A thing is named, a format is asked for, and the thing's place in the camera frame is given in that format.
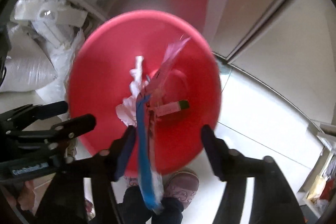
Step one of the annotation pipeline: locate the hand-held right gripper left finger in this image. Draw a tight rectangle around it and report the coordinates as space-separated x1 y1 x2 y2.
34 126 137 224

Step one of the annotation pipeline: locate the white plastic bag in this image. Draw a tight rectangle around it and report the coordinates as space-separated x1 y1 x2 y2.
0 22 84 93

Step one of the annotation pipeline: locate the small black-topped box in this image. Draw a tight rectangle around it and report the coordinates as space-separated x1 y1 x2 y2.
155 99 190 117

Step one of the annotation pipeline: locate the blue plastic packet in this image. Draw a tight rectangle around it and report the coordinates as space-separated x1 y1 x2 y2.
135 94 164 214

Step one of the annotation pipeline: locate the person's leg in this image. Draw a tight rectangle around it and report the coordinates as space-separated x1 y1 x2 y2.
122 186 155 224
152 198 184 224

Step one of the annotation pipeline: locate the white tissue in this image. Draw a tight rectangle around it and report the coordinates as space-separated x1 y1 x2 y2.
115 55 147 127

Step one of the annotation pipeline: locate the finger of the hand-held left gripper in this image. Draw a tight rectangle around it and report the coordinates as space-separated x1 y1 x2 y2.
0 101 69 132
18 114 96 146

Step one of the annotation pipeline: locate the person's left leg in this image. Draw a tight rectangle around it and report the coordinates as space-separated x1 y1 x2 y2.
122 186 155 224

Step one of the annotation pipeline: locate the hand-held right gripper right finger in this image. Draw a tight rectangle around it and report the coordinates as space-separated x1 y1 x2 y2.
201 124 302 224

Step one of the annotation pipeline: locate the beige cabinet door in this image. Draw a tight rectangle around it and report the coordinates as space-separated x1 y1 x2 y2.
231 0 336 126
218 0 309 59

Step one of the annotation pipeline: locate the pink patterned slipper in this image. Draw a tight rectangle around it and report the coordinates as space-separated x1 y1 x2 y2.
123 174 139 188
163 168 200 211

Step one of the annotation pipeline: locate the white plastic packaging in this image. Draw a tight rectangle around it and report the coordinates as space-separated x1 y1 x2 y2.
14 0 88 48

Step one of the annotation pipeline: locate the person's right leg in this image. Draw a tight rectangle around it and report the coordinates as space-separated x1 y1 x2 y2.
152 198 184 224

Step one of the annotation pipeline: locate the red plastic basin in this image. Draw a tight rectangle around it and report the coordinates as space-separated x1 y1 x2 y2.
64 10 223 176

